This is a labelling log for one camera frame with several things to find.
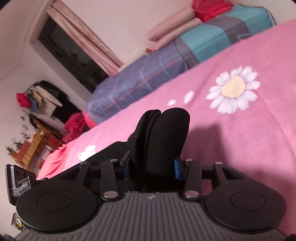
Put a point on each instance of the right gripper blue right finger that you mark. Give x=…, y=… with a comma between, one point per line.
x=188, y=174

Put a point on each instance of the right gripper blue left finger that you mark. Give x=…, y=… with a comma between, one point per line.
x=109, y=188

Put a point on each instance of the black pants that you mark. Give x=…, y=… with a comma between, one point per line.
x=154, y=145

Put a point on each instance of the wooden shelf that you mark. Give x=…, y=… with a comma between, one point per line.
x=36, y=149

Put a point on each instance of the red cloth pile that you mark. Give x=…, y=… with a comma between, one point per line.
x=75, y=126

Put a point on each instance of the pink floral bed sheet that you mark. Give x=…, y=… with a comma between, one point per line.
x=242, y=113

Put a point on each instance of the hanging clothes rack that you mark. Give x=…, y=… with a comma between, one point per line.
x=46, y=99

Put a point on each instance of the lower pink rolled pillow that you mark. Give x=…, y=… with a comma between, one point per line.
x=173, y=34

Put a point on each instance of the dark window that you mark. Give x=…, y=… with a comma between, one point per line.
x=71, y=56

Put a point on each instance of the pink patterned curtain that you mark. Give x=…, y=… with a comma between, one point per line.
x=84, y=37

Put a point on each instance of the blue plaid teal quilt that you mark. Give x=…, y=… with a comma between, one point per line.
x=193, y=47

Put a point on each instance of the folded red blanket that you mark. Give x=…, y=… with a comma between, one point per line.
x=208, y=9

